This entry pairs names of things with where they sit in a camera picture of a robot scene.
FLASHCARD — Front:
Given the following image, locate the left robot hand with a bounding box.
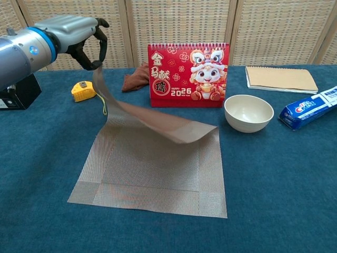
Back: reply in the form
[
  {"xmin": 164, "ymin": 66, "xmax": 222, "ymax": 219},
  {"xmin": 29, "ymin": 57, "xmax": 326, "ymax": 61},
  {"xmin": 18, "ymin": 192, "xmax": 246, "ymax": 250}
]
[{"xmin": 34, "ymin": 14, "xmax": 110, "ymax": 71}]

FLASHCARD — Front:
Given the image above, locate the brown woven placemat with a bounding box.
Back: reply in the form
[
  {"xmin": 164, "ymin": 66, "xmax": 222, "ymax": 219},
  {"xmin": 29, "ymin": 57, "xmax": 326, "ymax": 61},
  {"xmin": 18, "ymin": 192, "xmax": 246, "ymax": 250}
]
[{"xmin": 67, "ymin": 63, "xmax": 228, "ymax": 219}]

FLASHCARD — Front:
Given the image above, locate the white small bowl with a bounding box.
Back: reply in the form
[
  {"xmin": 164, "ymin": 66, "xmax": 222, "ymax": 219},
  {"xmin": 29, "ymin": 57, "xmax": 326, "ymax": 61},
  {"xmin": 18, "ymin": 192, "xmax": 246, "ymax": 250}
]
[{"xmin": 224, "ymin": 94, "xmax": 274, "ymax": 133}]

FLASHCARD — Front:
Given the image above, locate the yellow tape measure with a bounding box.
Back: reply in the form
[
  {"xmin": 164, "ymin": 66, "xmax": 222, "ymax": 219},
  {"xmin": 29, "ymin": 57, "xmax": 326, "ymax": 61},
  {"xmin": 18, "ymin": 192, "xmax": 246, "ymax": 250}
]
[{"xmin": 71, "ymin": 81, "xmax": 108, "ymax": 115}]

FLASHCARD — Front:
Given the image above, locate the black cardboard box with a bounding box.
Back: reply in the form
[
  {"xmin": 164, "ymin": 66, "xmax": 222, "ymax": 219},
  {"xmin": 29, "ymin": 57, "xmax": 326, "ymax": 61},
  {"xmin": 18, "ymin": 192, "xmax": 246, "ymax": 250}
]
[{"xmin": 0, "ymin": 73, "xmax": 42, "ymax": 111}]

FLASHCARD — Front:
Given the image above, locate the brown crumpled cloth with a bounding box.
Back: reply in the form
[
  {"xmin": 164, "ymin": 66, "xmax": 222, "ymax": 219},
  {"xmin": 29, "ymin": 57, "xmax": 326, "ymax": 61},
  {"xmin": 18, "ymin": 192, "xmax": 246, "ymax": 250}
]
[{"xmin": 121, "ymin": 62, "xmax": 150, "ymax": 93}]

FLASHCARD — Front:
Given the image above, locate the woven bamboo folding screen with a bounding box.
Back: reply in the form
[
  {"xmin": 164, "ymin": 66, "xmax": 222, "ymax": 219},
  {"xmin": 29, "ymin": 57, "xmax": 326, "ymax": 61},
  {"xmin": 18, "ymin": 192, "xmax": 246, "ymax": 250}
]
[{"xmin": 0, "ymin": 0, "xmax": 337, "ymax": 71}]

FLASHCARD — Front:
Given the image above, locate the red desk calendar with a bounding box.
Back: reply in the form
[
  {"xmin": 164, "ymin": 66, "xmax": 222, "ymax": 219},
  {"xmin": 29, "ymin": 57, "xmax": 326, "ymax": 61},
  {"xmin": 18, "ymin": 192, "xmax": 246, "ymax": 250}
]
[{"xmin": 147, "ymin": 42, "xmax": 230, "ymax": 108}]

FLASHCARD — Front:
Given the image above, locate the kraft spiral notebook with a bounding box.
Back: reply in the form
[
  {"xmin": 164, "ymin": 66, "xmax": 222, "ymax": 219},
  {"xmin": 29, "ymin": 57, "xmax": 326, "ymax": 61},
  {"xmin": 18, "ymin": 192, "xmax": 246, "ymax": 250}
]
[{"xmin": 245, "ymin": 65, "xmax": 319, "ymax": 95}]

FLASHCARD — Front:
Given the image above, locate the blue toothpaste box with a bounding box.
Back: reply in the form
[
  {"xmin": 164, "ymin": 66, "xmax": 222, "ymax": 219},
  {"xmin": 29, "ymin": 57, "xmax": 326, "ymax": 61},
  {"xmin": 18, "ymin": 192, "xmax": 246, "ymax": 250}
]
[{"xmin": 278, "ymin": 85, "xmax": 337, "ymax": 131}]

